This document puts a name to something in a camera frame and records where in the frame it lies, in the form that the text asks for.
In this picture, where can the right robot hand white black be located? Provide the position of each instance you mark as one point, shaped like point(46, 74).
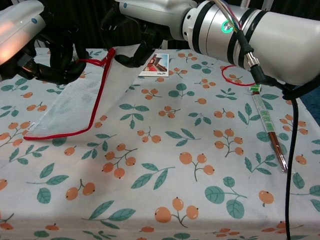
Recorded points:
point(155, 11)

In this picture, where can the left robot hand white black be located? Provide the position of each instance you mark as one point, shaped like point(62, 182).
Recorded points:
point(15, 27)

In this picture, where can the transparent mesh bag red zipper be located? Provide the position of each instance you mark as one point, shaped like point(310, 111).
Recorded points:
point(75, 105)

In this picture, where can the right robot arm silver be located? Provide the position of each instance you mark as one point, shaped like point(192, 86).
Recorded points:
point(270, 37)

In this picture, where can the postcard with red building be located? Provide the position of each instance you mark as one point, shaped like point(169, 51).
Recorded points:
point(156, 65)

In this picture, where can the floral tablecloth orange berries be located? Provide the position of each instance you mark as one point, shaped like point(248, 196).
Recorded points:
point(160, 155)

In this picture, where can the chopsticks in clear wrapper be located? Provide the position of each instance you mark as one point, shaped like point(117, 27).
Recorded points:
point(266, 117)

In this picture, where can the blue table cover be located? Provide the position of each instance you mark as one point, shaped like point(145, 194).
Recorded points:
point(311, 102)

